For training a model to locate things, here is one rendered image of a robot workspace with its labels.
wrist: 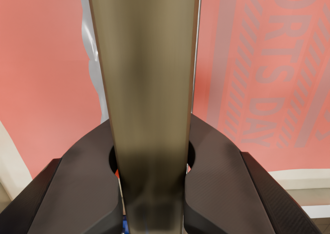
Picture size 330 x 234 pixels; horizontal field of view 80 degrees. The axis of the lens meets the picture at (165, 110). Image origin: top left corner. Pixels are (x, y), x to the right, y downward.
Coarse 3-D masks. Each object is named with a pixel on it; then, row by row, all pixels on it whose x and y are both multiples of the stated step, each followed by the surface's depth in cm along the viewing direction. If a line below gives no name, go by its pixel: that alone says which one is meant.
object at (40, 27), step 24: (0, 0) 21; (24, 0) 21; (48, 0) 21; (72, 0) 21; (0, 24) 22; (24, 24) 22; (48, 24) 22; (72, 24) 22; (0, 48) 23; (24, 48) 23; (48, 48) 23; (72, 48) 23
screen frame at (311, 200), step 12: (0, 192) 33; (288, 192) 37; (300, 192) 37; (312, 192) 37; (324, 192) 37; (0, 204) 33; (300, 204) 35; (312, 204) 35; (324, 204) 35; (312, 216) 36; (324, 216) 37
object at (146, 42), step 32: (96, 0) 5; (128, 0) 5; (160, 0) 5; (192, 0) 5; (96, 32) 5; (128, 32) 5; (160, 32) 5; (192, 32) 6; (128, 64) 6; (160, 64) 6; (192, 64) 6; (128, 96) 6; (160, 96) 6; (128, 128) 7; (160, 128) 7; (128, 160) 8; (160, 160) 8; (128, 192) 9; (160, 192) 9; (128, 224) 10; (160, 224) 10
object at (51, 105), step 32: (0, 64) 24; (32, 64) 24; (64, 64) 24; (0, 96) 26; (32, 96) 26; (64, 96) 26; (96, 96) 26; (32, 128) 28; (64, 128) 29; (32, 160) 31; (288, 160) 34; (320, 160) 34
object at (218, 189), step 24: (192, 120) 11; (192, 144) 9; (216, 144) 9; (192, 168) 8; (216, 168) 8; (240, 168) 8; (192, 192) 7; (216, 192) 7; (240, 192) 7; (192, 216) 7; (216, 216) 6; (240, 216) 6; (264, 216) 6
